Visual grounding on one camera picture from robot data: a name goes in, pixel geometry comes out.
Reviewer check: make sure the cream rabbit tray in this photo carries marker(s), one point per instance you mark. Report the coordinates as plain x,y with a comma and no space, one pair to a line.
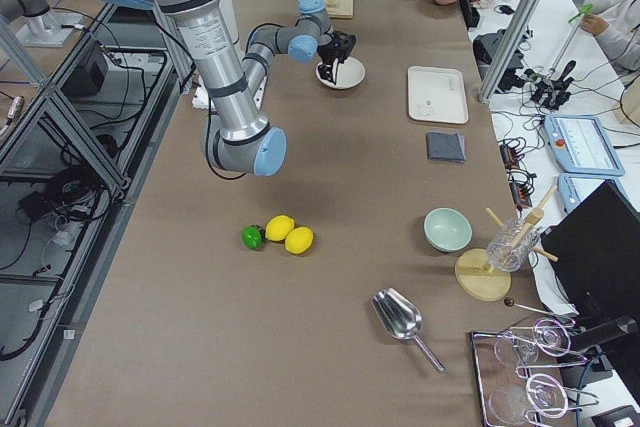
436,95

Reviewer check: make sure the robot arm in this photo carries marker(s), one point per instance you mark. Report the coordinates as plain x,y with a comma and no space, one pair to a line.
44,27
238,136

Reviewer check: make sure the wooden cup stand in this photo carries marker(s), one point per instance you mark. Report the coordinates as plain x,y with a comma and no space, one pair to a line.
473,272

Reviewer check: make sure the lower yellow lemon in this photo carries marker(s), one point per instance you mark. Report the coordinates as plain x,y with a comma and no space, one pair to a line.
299,240

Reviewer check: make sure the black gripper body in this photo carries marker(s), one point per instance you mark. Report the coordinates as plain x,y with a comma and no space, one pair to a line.
330,53

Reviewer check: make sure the black glass tray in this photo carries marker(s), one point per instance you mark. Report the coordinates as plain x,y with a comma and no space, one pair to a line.
518,375

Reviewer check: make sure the metal scoop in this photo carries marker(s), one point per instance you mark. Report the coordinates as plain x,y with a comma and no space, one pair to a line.
403,321

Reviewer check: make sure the green bowl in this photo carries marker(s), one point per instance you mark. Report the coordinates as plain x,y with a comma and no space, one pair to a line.
447,230

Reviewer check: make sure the upper yellow lemon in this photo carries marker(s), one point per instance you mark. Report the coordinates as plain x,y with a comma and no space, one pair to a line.
279,227

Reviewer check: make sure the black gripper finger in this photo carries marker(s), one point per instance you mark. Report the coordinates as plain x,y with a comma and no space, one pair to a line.
326,73

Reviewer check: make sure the yellow lemon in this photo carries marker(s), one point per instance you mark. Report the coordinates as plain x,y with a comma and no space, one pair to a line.
279,227
299,240

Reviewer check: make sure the blue teach pendant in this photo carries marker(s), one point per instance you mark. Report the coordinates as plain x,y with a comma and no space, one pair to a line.
581,146
574,188

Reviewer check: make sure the crystal glass on stand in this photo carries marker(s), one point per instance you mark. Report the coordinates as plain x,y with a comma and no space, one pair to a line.
511,245

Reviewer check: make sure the green lime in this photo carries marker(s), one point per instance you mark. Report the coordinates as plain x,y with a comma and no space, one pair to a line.
253,237

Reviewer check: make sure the cream round plate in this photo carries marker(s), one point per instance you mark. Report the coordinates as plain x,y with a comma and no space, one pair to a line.
347,75

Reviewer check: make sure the grey folded cloth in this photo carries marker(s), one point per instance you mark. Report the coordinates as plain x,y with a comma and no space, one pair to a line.
446,147

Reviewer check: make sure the aluminium frame post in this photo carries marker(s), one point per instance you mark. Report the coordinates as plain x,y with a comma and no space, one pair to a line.
507,47

